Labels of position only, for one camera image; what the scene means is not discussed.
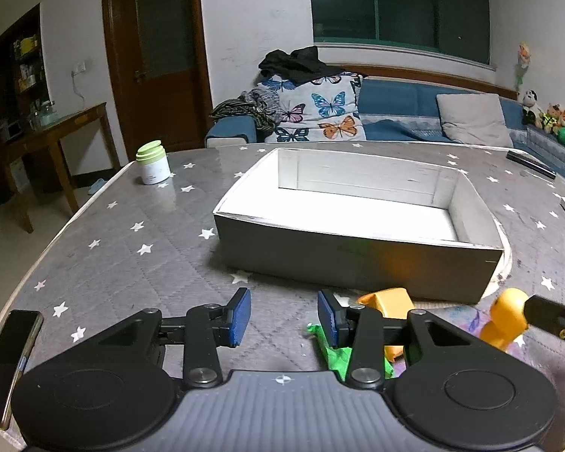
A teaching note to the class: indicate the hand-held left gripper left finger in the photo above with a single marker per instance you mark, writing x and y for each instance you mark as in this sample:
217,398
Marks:
240,318

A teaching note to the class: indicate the white jar with green lid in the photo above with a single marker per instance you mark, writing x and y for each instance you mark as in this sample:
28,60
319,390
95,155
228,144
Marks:
154,165

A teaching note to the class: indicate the grey star-print tablecloth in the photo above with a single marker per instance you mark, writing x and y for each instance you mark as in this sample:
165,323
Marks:
146,268

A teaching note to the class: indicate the black clothes pile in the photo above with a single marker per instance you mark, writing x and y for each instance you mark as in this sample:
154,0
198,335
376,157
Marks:
301,63

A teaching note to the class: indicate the white cardboard box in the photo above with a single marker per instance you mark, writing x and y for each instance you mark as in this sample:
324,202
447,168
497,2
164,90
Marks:
348,263

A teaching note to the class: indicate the green-framed window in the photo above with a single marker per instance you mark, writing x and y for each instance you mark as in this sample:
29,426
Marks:
400,4

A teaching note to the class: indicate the orange packet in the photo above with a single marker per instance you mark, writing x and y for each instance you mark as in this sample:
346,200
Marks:
391,301

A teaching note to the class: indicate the black remote control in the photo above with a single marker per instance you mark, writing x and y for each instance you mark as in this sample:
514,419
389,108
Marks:
529,164

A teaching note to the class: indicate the wooden side table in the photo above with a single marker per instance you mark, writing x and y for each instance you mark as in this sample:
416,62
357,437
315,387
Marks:
75,120

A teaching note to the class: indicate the dark wooden shelf cabinet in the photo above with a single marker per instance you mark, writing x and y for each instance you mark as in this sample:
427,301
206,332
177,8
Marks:
0,84

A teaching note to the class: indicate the small white appliance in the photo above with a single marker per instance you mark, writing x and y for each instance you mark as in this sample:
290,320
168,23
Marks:
10,130

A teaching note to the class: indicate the green packet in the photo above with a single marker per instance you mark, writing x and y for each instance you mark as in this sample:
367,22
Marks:
336,360

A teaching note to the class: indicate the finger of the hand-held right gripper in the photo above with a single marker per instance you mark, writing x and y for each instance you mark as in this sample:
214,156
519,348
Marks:
546,313

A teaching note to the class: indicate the yellow toy figure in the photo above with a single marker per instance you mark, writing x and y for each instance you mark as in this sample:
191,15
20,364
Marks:
506,315

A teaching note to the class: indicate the panda plush toy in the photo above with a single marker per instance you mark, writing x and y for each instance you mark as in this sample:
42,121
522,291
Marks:
530,106

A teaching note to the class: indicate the butterfly print pillow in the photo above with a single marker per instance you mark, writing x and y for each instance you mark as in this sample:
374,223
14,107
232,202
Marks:
320,113

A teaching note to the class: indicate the brown wooden door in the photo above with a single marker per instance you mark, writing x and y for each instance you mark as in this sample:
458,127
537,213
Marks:
160,56

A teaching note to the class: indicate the grey pillow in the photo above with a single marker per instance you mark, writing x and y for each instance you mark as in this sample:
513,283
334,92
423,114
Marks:
475,120

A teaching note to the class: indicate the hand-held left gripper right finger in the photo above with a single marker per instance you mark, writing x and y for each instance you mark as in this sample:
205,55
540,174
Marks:
327,320

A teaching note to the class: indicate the orange plush toys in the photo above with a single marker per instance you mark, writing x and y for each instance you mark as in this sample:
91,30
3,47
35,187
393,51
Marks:
558,117

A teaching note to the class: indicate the black smartphone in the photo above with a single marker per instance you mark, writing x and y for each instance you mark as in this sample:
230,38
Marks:
9,362

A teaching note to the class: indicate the white wall socket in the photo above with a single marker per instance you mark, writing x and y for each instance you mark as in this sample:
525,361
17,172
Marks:
78,68

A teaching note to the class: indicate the glass jar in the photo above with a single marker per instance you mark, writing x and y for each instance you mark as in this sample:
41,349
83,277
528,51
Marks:
43,114

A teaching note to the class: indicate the light blue slipper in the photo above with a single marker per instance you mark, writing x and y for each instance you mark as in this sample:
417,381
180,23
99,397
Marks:
96,186

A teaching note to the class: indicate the striped cloth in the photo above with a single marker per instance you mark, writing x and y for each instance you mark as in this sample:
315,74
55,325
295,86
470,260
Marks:
249,108

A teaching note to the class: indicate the blue sofa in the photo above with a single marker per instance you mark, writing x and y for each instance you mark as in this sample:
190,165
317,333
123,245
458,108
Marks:
395,99

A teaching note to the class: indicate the flower wall decoration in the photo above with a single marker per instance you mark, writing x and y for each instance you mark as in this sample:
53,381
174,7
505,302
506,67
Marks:
523,63

